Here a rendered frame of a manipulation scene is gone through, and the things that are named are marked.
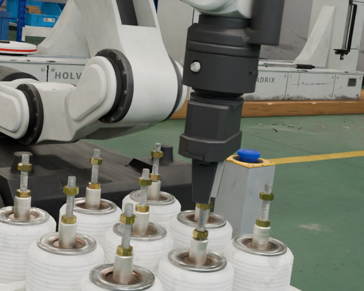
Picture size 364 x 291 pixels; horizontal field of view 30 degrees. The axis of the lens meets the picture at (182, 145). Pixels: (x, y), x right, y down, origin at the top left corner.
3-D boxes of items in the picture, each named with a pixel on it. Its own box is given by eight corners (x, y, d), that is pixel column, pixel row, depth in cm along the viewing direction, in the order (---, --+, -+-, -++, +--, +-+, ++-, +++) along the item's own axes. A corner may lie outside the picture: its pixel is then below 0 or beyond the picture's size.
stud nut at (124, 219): (122, 218, 77) (122, 211, 76) (136, 220, 76) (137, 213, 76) (118, 223, 75) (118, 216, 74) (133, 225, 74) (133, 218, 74)
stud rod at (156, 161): (152, 187, 110) (157, 142, 108) (157, 189, 109) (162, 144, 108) (149, 188, 109) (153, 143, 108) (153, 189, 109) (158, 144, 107)
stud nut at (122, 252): (119, 249, 77) (119, 242, 77) (133, 252, 77) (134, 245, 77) (115, 255, 75) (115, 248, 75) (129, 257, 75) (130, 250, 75)
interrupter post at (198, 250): (199, 258, 86) (201, 234, 86) (210, 265, 85) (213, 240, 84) (184, 260, 85) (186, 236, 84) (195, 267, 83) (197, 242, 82)
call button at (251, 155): (231, 160, 117) (233, 149, 116) (247, 159, 119) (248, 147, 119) (248, 165, 114) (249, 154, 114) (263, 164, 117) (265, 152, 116)
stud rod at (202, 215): (200, 250, 84) (207, 192, 82) (193, 248, 84) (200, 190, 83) (204, 248, 85) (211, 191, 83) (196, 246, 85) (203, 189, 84)
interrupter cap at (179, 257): (202, 249, 90) (203, 243, 90) (238, 269, 84) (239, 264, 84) (155, 256, 86) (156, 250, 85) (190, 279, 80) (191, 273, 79)
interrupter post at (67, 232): (59, 250, 84) (60, 225, 83) (55, 243, 86) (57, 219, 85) (78, 249, 85) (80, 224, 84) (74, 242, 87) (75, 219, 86)
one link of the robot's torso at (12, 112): (-19, 129, 165) (-16, 75, 162) (54, 126, 178) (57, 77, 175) (19, 148, 149) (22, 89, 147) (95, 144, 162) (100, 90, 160)
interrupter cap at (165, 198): (129, 191, 113) (129, 187, 113) (173, 195, 114) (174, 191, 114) (129, 205, 106) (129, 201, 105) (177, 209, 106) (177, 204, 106)
